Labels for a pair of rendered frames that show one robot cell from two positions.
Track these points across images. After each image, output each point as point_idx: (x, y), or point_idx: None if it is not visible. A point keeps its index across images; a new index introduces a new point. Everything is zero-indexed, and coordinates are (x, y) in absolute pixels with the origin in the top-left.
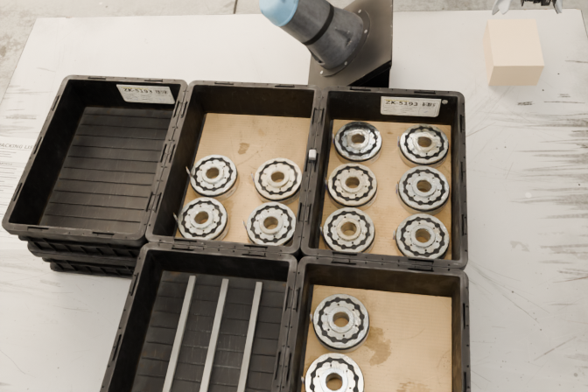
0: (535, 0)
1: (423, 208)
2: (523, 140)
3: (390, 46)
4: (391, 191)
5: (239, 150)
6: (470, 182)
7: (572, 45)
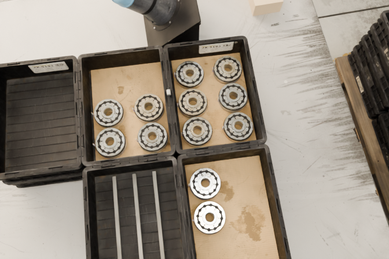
0: None
1: (235, 108)
2: (278, 48)
3: (198, 12)
4: (215, 100)
5: (118, 92)
6: None
7: None
